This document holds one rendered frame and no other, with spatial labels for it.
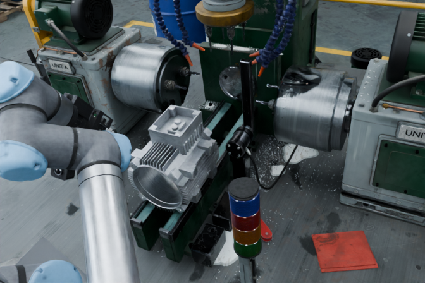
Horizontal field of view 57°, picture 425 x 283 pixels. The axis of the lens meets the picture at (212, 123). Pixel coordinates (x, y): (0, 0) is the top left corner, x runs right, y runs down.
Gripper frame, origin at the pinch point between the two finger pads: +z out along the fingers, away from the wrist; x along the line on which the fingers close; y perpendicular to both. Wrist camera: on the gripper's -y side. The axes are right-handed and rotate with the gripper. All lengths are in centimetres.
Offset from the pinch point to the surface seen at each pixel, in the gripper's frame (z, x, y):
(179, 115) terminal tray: 17.4, -3.7, 20.4
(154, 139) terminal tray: 11.8, -2.5, 10.4
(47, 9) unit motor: 9, 58, 45
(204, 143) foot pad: 18.5, -13.7, 14.6
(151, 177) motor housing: 22.6, 0.1, 1.8
